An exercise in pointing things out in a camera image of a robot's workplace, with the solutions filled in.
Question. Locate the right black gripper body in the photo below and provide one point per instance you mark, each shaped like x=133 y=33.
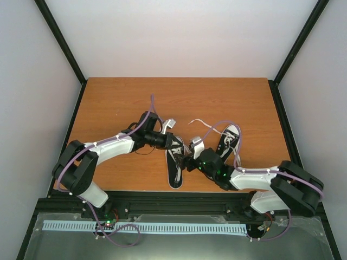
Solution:
x=191 y=166

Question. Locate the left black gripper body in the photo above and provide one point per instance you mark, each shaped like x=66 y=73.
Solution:
x=159 y=143

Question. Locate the white lace of sneaker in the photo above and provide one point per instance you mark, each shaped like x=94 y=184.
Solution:
x=236 y=156
x=179 y=159

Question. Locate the black canvas sneaker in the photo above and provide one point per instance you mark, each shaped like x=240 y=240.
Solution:
x=228 y=143
x=174 y=165

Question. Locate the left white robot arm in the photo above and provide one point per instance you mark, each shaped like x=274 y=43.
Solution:
x=76 y=166

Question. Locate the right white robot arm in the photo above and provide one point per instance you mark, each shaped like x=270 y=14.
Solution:
x=283 y=187

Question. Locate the green lit circuit board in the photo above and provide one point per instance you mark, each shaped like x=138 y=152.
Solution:
x=112 y=219

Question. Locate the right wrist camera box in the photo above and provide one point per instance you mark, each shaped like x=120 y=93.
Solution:
x=196 y=146

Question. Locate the light blue slotted cable duct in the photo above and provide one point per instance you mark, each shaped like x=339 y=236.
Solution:
x=147 y=228

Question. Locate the black aluminium frame rail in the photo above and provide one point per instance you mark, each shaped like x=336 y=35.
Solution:
x=133 y=204

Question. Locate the left black frame post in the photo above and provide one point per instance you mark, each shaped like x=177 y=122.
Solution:
x=58 y=35

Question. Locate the black frame post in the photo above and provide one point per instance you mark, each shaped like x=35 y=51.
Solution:
x=58 y=35
x=300 y=40

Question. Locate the right black frame post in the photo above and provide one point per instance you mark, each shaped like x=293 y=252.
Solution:
x=300 y=40

